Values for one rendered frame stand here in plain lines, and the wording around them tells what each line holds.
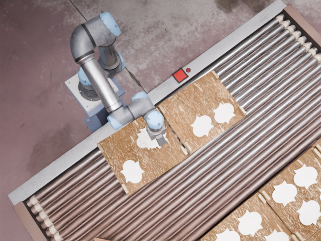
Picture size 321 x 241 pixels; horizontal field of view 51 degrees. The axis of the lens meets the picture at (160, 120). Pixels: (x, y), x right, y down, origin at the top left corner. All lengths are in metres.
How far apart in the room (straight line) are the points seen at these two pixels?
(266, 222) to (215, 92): 0.79
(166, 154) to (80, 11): 1.97
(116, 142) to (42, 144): 1.21
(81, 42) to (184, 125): 0.80
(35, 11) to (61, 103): 0.97
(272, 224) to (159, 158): 0.71
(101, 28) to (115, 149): 0.74
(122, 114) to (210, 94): 0.69
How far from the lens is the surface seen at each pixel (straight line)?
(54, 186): 2.02
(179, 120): 1.98
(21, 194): 2.08
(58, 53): 3.31
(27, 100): 3.22
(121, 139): 1.96
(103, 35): 1.54
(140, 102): 1.56
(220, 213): 1.95
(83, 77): 1.90
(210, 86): 2.06
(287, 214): 2.03
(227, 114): 2.02
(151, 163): 1.93
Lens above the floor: 2.84
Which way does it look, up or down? 75 degrees down
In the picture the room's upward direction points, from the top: 1 degrees clockwise
